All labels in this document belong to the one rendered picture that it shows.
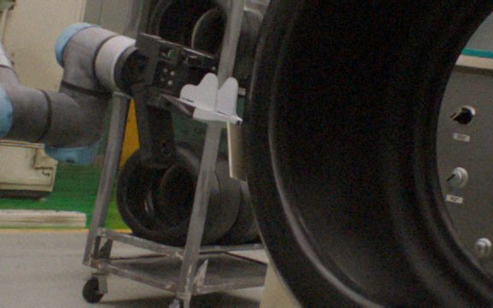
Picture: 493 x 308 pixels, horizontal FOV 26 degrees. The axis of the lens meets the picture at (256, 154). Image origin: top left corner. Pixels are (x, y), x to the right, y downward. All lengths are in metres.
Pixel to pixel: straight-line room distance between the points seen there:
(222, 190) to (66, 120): 3.62
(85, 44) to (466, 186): 0.66
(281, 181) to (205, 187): 3.85
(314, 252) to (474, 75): 0.77
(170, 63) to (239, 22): 3.60
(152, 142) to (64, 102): 0.16
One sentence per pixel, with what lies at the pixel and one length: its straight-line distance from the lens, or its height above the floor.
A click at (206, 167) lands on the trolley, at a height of 0.79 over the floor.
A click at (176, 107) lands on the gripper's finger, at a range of 1.33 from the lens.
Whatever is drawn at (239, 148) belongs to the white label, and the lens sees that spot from 1.17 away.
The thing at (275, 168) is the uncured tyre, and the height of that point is 1.07.
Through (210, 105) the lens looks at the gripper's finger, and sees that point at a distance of 1.31.
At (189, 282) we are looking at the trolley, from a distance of 5.01.
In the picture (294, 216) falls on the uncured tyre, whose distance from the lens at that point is 1.08.
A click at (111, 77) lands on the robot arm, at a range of 1.44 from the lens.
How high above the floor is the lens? 1.14
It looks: 3 degrees down
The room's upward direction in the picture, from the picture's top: 11 degrees clockwise
